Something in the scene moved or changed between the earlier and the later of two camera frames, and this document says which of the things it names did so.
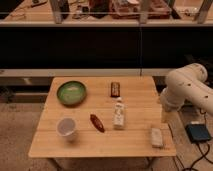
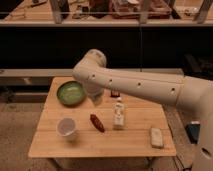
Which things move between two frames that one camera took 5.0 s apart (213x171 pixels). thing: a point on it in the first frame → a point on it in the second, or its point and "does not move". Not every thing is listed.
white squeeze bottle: [119, 114] does not move
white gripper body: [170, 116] → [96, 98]
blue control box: [197, 132] does not move
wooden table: [102, 117] does not move
